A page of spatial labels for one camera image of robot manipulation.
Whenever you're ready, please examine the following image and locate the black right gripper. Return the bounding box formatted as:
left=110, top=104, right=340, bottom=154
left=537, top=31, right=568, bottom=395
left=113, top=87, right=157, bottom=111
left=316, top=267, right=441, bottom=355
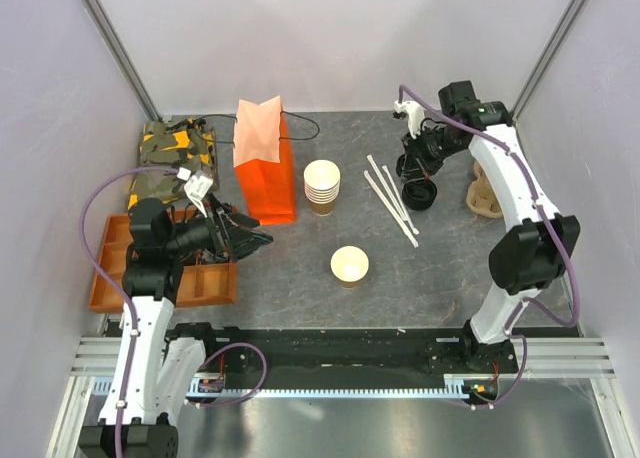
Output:
left=400, top=125, right=463, bottom=183

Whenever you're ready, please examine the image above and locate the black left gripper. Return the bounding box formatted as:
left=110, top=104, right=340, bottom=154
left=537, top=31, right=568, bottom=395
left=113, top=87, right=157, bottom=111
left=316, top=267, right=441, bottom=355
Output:
left=163, top=190, right=272, bottom=262

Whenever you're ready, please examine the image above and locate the brown paper coffee cup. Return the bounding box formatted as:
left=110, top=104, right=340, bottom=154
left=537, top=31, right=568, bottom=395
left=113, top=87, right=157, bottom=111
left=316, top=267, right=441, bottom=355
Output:
left=330, top=246, right=370, bottom=288

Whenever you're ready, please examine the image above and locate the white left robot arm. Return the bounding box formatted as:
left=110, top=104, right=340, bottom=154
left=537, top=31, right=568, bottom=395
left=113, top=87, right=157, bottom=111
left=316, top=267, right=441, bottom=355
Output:
left=78, top=194, right=273, bottom=457

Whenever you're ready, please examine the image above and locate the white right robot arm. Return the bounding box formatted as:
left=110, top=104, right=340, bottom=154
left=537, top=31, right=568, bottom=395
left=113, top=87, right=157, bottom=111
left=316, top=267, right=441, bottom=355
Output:
left=394, top=81, right=581, bottom=372

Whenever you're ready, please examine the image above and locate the stack of black lids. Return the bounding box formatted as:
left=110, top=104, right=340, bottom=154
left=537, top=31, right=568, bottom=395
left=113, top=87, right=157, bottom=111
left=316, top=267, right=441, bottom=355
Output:
left=401, top=179, right=438, bottom=211

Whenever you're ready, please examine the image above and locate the white wrapped straw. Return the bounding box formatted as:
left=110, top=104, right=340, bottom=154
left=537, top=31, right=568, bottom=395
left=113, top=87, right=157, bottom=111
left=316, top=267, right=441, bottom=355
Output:
left=382, top=165, right=419, bottom=235
left=367, top=155, right=401, bottom=217
left=363, top=170, right=419, bottom=248

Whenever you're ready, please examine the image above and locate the orange wooden compartment tray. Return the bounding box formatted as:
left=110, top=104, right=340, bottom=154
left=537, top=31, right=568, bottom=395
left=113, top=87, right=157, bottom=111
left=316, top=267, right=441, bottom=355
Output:
left=88, top=214, right=237, bottom=314

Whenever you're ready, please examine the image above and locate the cardboard cup carrier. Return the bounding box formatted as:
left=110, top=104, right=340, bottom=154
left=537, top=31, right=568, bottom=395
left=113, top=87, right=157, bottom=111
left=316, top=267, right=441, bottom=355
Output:
left=466, top=161, right=503, bottom=219

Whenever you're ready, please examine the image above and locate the orange paper bag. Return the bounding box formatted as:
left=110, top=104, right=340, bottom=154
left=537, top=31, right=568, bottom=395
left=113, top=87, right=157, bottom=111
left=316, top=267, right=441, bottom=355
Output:
left=233, top=96, right=296, bottom=225

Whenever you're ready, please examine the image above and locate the stack of paper cups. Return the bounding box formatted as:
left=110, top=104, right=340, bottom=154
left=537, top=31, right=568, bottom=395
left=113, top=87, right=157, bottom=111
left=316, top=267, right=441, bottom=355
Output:
left=303, top=160, right=341, bottom=216

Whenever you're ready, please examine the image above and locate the camouflage folded cloth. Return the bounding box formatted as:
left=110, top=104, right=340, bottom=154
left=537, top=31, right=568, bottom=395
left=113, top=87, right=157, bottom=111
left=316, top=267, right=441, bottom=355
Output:
left=127, top=117, right=219, bottom=209

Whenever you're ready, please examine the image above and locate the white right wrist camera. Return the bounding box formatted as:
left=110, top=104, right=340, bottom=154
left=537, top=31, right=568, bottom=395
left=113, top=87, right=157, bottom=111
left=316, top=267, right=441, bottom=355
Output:
left=393, top=100, right=425, bottom=139

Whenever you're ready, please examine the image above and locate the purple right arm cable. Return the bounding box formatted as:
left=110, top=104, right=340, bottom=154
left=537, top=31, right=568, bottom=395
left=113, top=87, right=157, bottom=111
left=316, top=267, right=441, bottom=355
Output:
left=397, top=84, right=581, bottom=412

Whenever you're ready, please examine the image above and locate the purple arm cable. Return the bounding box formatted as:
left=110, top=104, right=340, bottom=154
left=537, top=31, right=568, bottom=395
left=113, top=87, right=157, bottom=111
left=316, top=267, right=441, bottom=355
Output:
left=397, top=84, right=581, bottom=412
left=81, top=166, right=269, bottom=458

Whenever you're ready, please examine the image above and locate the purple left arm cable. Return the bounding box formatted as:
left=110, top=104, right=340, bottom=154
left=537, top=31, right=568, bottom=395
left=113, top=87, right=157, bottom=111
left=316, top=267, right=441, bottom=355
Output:
left=81, top=166, right=269, bottom=458

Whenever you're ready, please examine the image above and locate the aluminium cable duct rail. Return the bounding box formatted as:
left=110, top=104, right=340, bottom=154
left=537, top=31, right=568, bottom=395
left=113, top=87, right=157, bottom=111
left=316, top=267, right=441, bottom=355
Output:
left=89, top=372, right=496, bottom=400

